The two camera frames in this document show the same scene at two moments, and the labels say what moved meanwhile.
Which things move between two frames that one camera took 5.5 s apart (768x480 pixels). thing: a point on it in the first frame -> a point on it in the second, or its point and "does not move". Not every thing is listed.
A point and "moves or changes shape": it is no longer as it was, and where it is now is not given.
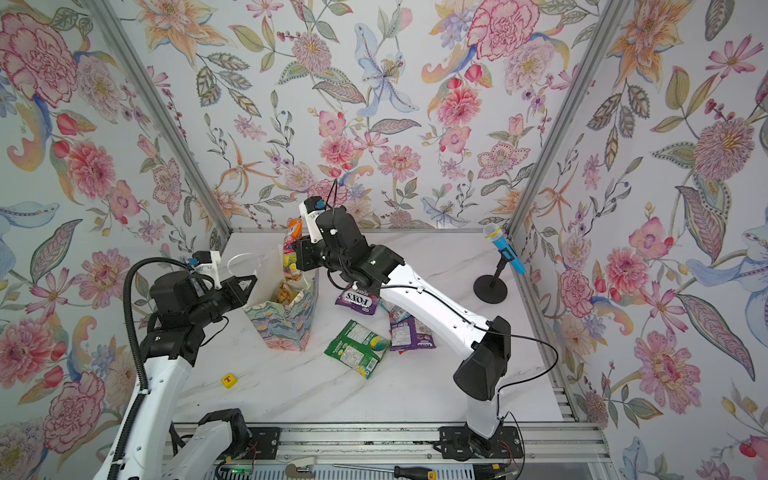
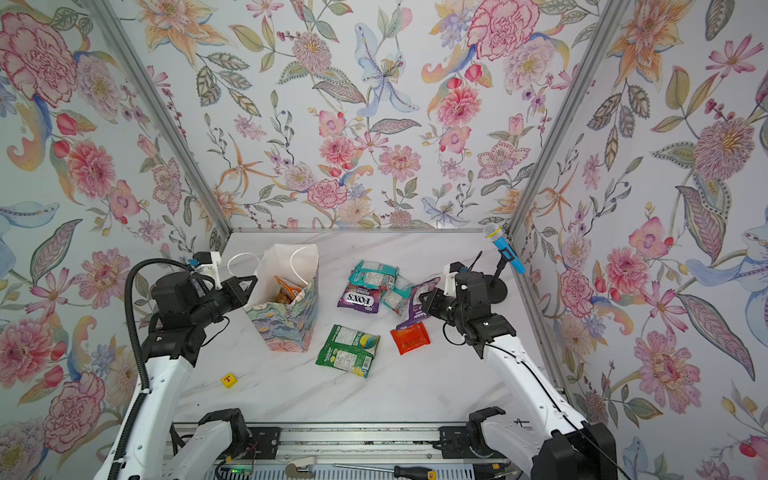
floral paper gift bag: (283, 310) does not move
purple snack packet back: (410, 334) moves or changes shape
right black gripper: (309, 253) -> (443, 303)
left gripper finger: (240, 279) does not move
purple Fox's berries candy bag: (358, 300) does not move
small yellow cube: (229, 380) does not move
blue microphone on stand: (485, 288) does not move
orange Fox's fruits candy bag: (294, 231) -> (287, 290)
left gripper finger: (240, 297) does not move
